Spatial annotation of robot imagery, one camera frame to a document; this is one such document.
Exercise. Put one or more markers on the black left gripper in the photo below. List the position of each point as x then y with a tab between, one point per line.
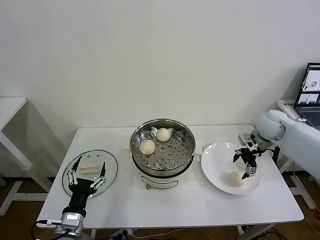
80	192

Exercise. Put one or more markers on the white round plate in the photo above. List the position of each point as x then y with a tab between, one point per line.
217	165

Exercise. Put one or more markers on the white floor power strip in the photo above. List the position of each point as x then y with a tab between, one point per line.
122	233

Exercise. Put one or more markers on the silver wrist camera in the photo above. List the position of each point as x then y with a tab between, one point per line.
50	222
247	140

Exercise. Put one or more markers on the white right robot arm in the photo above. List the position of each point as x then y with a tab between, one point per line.
272	125

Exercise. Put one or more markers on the open grey laptop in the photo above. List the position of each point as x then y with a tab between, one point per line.
308	82

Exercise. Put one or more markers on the steel perforated steamer basket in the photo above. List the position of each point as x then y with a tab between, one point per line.
186	155

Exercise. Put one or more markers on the white side table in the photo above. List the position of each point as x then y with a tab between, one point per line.
12	105

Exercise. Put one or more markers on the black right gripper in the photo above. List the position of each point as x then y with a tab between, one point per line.
251	156

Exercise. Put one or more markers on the white steamed baozi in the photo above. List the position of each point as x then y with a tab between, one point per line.
240	167
147	147
235	179
163	135

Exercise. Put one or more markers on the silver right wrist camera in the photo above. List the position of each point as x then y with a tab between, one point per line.
247	140

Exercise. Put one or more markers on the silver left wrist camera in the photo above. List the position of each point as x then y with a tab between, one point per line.
50	222

